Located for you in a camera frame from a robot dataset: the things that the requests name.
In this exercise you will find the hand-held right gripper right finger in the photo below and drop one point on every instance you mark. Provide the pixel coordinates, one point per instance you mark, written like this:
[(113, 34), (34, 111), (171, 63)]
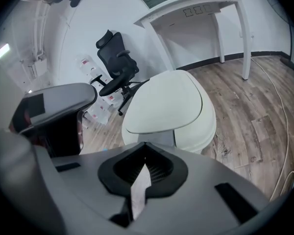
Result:
[(198, 180)]

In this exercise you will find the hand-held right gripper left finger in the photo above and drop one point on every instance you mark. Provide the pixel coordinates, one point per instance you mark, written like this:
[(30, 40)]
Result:
[(88, 175)]

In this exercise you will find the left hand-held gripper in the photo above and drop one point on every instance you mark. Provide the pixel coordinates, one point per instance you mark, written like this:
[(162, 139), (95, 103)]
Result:
[(31, 136)]

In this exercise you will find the white pedal trash bin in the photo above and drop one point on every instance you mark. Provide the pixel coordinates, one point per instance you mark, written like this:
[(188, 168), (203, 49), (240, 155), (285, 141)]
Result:
[(166, 101)]

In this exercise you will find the white ceiling junction box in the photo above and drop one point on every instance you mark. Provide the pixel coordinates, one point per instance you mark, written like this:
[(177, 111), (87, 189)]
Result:
[(38, 68)]

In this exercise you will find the black office chair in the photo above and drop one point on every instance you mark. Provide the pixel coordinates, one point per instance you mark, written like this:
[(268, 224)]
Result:
[(112, 57)]

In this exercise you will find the white ceiling pipes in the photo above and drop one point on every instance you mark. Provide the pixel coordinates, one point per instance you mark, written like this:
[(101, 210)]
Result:
[(40, 33)]

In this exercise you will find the ceiling strip light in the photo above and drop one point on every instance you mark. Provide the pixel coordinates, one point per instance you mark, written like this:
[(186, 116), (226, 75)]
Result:
[(2, 51)]

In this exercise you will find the white table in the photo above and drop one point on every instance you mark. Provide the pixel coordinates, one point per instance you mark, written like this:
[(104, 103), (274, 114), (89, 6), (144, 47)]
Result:
[(243, 45)]

